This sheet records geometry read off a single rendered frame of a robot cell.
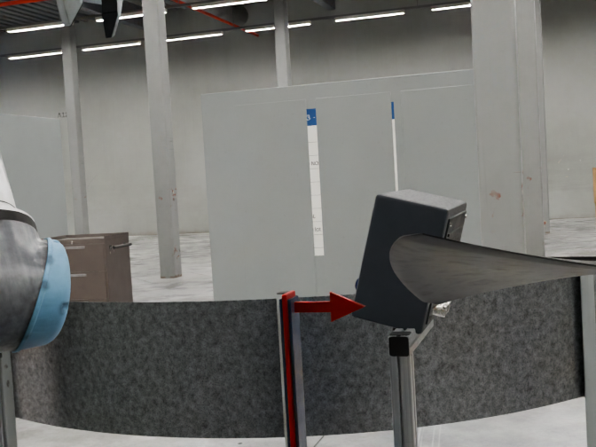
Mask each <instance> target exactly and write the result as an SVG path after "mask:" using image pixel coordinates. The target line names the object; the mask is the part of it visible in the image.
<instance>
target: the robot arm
mask: <svg viewBox="0 0 596 447"><path fill-rule="evenodd" d="M122 1H123V0H56V2H57V6H58V9H59V15H60V18H61V21H62V24H63V26H65V27H71V26H72V24H73V22H74V20H75V18H76V16H77V14H78V12H79V11H80V9H81V7H82V4H83V2H86V3H92V4H101V5H102V19H103V24H104V29H105V34H106V38H110V37H114V35H115V32H116V28H117V26H118V22H119V19H120V16H121V11H122ZM70 288H71V278H70V267H69V261H68V257H67V252H66V250H65V248H64V247H63V245H62V244H60V243H59V241H57V240H55V239H51V238H45V239H43V240H41V239H40V238H39V235H38V231H37V229H36V225H35V221H34V219H33V218H32V216H30V215H29V214H28V213H26V212H24V211H22V210H19V209H17V208H16V206H15V202H14V199H13V196H12V190H11V187H10V184H9V180H8V177H7V174H6V171H5V167H4V162H3V158H2V154H1V152H0V353H2V352H8V351H11V352H12V353H16V352H19V351H21V350H22V349H29V348H34V347H39V346H43V345H46V344H48V343H50V342H51V341H53V340H54V339H55V338H56V337H57V336H58V334H59V332H60V330H61V329H62V326H63V325H64V323H65V320H66V317H67V311H68V305H69V300H70Z"/></svg>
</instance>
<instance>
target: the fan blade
mask: <svg viewBox="0 0 596 447"><path fill-rule="evenodd" d="M389 260H390V264H391V267H392V269H393V271H394V273H395V274H396V275H397V277H398V278H399V279H400V281H401V282H402V283H403V284H404V285H405V286H406V287H407V288H408V289H409V290H410V291H411V292H412V293H413V294H414V295H415V296H416V297H418V298H419V299H420V300H421V301H423V302H428V303H433V304H437V305H438V304H441V303H445V302H450V301H454V300H457V299H460V298H464V297H468V296H471V295H476V294H482V293H487V292H490V291H495V290H499V289H503V288H508V287H512V286H521V285H526V284H531V283H536V282H541V281H547V280H552V279H558V278H570V277H577V276H585V275H594V274H596V256H558V257H544V256H537V255H526V254H521V253H515V252H511V251H505V250H501V249H496V248H491V247H483V246H478V245H474V244H469V243H466V242H461V241H456V240H452V239H445V238H441V237H436V236H433V235H429V234H425V233H417V234H408V235H403V236H401V237H399V238H398V239H397V240H396V241H395V242H394V243H393V245H392V247H391V248H390V251H389Z"/></svg>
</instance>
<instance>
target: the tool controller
mask: <svg viewBox="0 0 596 447"><path fill-rule="evenodd" d="M466 208H467V203H466V202H465V201H463V200H456V199H452V198H448V197H444V196H439V195H435V194H431V193H426V192H419V191H414V190H411V189H407V190H402V191H396V192H386V193H381V194H377V195H376V197H375V201H374V205H373V210H372V218H371V222H370V226H369V231H368V235H367V240H366V244H365V251H364V256H363V261H362V265H361V270H360V273H359V278H358V282H357V290H356V295H355V299H354V301H355V302H359V303H361V304H363V305H365V307H363V308H362V309H359V310H356V311H354V312H352V316H353V317H354V318H360V319H363V320H366V321H370V322H373V323H377V324H381V325H386V326H390V327H393V329H392V330H393V331H395V330H396V329H397V328H403V329H404V331H405V330H406V329H407V328H414V329H415V331H416V334H421V333H422V332H423V331H424V330H425V329H426V327H427V326H428V325H429V324H430V322H431V321H432V320H433V319H434V317H435V316H439V317H443V318H444V317H445V315H446V313H448V312H449V309H450V306H451V301H450V302H445V303H441V304H438V305H437V304H433V303H428V302H423V301H421V300H420V299H419V298H418V297H416V296H415V295H414V294H413V293H412V292H411V291H410V290H409V289H408V288H407V287H406V286H405V285H404V284H403V283H402V282H401V281H400V279H399V278H398V277H397V275H396V274H395V273H394V271H393V269H392V267H391V264H390V260H389V251H390V248H391V247H392V245H393V243H394V242H395V241H396V240H397V239H398V238H399V237H401V236H403V235H408V234H417V233H425V234H429V235H433V236H436V237H441V238H445V239H452V240H456V241H460V239H461V234H462V231H463V226H464V222H465V218H467V212H466Z"/></svg>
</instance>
